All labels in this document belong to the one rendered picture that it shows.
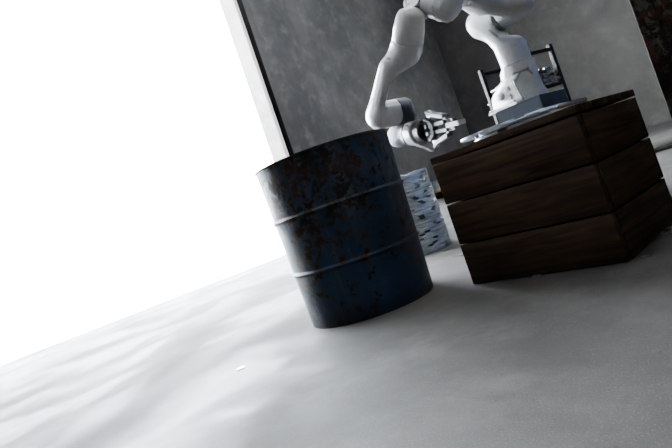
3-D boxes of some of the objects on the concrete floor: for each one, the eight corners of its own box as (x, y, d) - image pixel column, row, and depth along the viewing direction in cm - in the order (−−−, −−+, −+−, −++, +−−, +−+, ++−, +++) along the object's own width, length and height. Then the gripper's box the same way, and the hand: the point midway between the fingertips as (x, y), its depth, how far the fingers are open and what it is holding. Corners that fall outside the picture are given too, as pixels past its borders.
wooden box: (472, 284, 144) (429, 159, 144) (537, 243, 169) (500, 137, 170) (629, 261, 114) (573, 104, 115) (679, 216, 140) (633, 88, 141)
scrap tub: (278, 336, 163) (227, 184, 165) (365, 290, 194) (322, 162, 195) (383, 324, 134) (319, 139, 136) (466, 271, 165) (413, 121, 166)
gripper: (416, 152, 188) (457, 145, 166) (406, 115, 187) (446, 103, 165) (434, 147, 191) (477, 139, 169) (424, 110, 190) (466, 98, 168)
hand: (455, 123), depth 170 cm, fingers closed
